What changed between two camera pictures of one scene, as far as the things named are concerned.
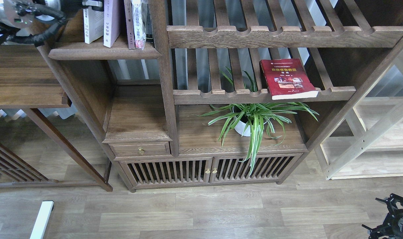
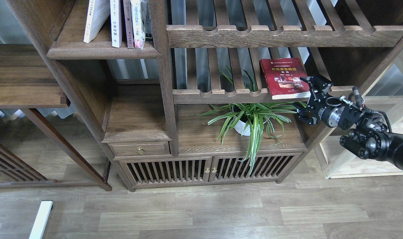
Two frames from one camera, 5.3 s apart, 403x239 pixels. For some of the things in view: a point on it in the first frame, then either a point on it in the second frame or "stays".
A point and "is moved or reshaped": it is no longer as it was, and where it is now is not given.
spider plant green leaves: (250, 118) stays
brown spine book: (130, 24) stays
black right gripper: (399, 224) -> (330, 112)
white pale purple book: (112, 11) is moved or reshaped
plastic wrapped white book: (139, 24) stays
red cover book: (287, 79) stays
